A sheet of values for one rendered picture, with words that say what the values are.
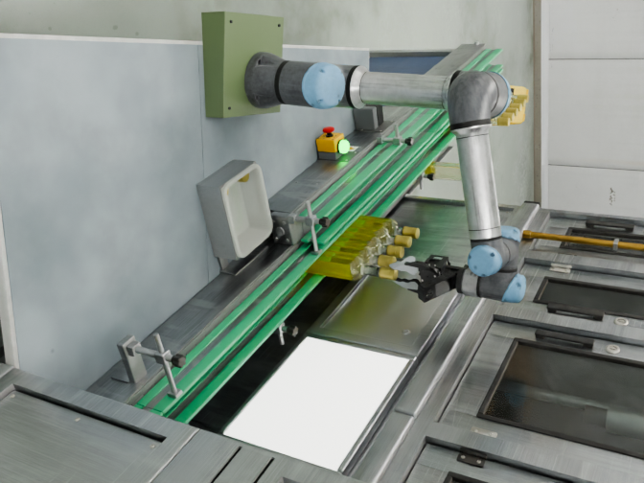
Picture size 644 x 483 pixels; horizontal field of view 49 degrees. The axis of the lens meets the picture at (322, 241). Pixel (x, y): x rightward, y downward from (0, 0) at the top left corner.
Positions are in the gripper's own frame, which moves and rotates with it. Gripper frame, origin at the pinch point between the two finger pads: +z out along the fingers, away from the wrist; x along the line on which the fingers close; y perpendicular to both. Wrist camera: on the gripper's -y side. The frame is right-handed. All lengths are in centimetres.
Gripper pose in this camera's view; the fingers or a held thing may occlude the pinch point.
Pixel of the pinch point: (393, 273)
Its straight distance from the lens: 195.5
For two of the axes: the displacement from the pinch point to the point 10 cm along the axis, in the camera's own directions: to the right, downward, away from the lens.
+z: -8.6, -1.2, 5.0
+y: 4.9, -4.9, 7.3
